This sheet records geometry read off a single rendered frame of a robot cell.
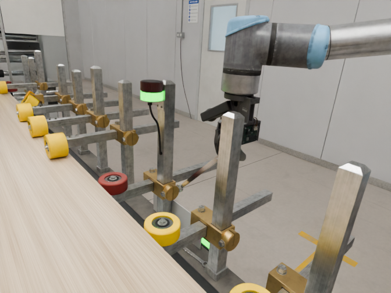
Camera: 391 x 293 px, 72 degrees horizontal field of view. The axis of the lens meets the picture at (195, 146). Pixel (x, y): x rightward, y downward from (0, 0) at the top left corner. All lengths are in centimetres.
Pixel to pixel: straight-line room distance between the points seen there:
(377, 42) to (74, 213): 82
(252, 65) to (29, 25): 250
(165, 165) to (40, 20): 234
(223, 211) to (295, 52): 38
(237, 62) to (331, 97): 281
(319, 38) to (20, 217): 74
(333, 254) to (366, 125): 282
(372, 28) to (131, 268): 74
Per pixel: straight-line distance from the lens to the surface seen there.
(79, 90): 144
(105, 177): 81
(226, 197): 63
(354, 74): 330
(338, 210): 49
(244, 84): 63
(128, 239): 59
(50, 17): 298
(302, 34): 63
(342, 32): 79
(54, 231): 64
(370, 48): 81
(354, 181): 46
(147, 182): 87
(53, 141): 95
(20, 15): 293
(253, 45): 62
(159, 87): 71
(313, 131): 352
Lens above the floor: 128
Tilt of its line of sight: 21 degrees down
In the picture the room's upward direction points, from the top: 4 degrees clockwise
